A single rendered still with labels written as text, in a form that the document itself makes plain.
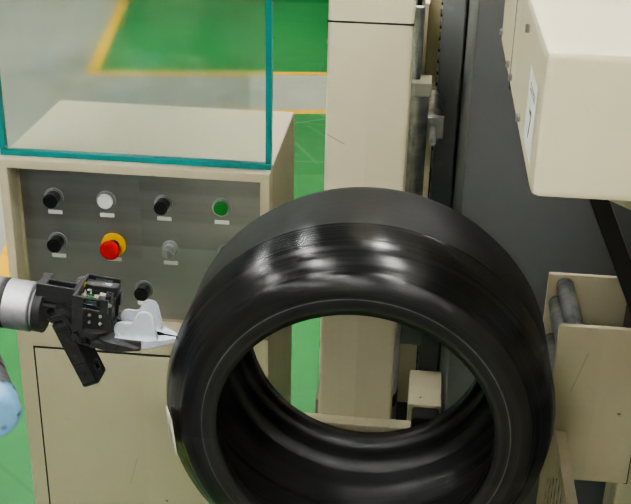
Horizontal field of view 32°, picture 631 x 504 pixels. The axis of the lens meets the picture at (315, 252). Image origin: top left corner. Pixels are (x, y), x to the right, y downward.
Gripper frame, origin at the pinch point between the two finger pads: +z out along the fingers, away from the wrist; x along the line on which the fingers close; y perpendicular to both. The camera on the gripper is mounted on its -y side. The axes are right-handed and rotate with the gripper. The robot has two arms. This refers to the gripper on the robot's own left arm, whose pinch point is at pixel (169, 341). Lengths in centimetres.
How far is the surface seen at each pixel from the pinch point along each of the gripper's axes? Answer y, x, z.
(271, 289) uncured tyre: 16.9, -10.3, 14.9
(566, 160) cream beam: 50, -35, 44
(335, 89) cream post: 33.5, 26.5, 17.9
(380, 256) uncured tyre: 23.2, -8.1, 28.4
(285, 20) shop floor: -137, 716, -63
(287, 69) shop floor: -134, 577, -44
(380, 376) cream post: -16.5, 26.1, 32.5
